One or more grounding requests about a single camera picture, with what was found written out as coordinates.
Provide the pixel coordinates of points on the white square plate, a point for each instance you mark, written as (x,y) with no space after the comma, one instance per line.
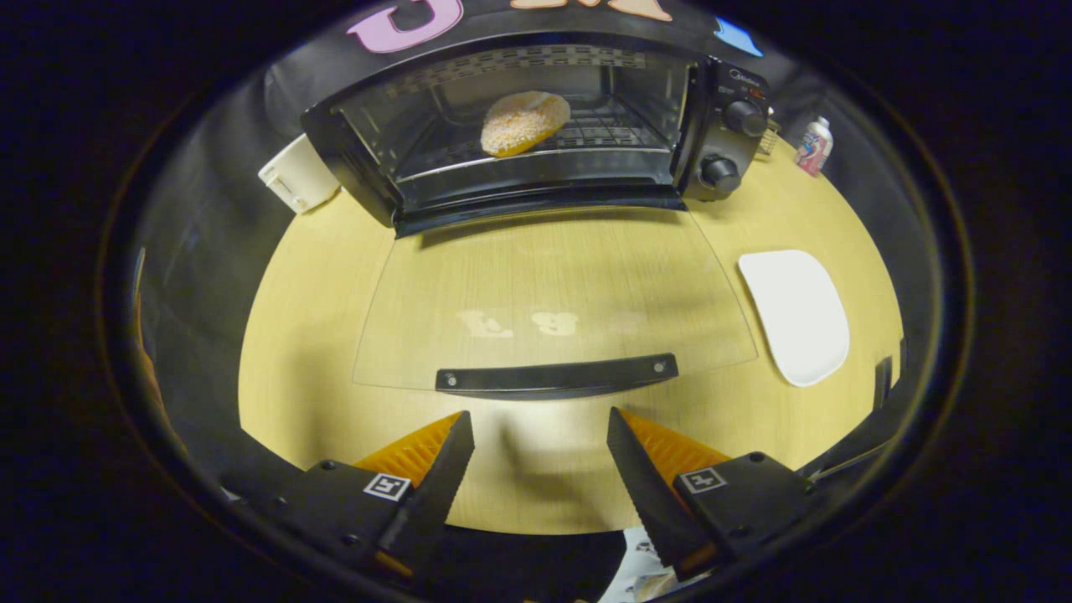
(796,314)

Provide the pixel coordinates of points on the pink and white bottle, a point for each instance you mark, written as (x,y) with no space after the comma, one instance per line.
(814,146)

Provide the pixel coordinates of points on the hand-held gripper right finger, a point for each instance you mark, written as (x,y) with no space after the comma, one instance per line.
(649,494)

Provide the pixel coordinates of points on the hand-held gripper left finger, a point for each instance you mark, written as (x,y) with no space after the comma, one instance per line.
(431,494)

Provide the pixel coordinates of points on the black table clamp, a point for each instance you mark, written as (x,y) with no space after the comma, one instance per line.
(883,383)

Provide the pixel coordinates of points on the sugar-coated cream bread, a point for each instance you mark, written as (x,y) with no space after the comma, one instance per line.
(523,124)

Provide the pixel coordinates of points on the white plastic box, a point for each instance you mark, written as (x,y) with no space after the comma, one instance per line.
(297,176)

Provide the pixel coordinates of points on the black toaster oven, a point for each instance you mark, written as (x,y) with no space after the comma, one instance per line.
(720,142)

